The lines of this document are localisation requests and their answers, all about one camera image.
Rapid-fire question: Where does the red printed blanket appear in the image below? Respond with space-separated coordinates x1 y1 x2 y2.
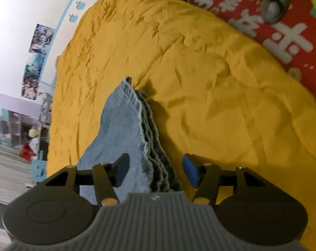
190 0 316 100

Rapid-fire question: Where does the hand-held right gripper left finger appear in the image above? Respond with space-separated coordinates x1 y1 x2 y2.
45 153 130 206

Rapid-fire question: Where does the blue-grey towel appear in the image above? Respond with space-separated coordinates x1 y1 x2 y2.
76 77 183 206

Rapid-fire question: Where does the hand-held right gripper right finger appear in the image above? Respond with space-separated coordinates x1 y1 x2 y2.
183 154 274 206

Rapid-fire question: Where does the white board with blue frame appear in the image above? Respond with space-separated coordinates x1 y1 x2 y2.
40 0 116 86

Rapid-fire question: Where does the red and white doll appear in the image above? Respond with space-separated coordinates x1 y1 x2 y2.
19 129 41 162

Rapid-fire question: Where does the wall poster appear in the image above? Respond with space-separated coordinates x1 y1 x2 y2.
21 56 45 100
29 24 55 55

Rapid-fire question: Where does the yellow blanket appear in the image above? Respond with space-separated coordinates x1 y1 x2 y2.
46 0 316 251

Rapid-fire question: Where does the purple shelf unit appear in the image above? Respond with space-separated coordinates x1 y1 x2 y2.
0 90 53 147

